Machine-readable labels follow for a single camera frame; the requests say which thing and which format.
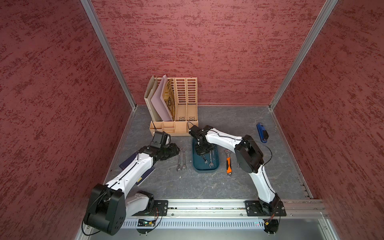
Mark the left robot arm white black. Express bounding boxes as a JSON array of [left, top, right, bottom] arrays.
[[82, 132, 180, 236]]

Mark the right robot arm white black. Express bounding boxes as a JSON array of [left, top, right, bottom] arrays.
[[189, 125, 280, 215]]

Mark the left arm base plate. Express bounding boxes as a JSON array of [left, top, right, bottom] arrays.
[[137, 200, 169, 217]]

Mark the dark blue notebook yellow label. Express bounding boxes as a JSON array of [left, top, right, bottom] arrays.
[[119, 152, 155, 186]]

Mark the teal plastic storage tray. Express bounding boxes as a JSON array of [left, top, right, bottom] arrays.
[[192, 139, 220, 173]]

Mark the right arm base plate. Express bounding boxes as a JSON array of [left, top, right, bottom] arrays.
[[244, 200, 287, 218]]

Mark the wooden desk file organizer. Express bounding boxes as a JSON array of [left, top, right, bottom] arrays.
[[149, 77, 199, 137]]

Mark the orange handled adjustable wrench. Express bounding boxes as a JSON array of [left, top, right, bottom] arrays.
[[225, 150, 233, 177]]

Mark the aluminium front rail frame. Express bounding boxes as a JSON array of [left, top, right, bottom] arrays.
[[74, 197, 340, 240]]

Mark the silver end wrench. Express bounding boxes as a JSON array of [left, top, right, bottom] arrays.
[[182, 148, 187, 171], [176, 153, 182, 172]]

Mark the beige file folder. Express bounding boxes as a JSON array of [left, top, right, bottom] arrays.
[[144, 76, 162, 122]]

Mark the pink file folder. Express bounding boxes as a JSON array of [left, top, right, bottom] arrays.
[[152, 75, 176, 122]]

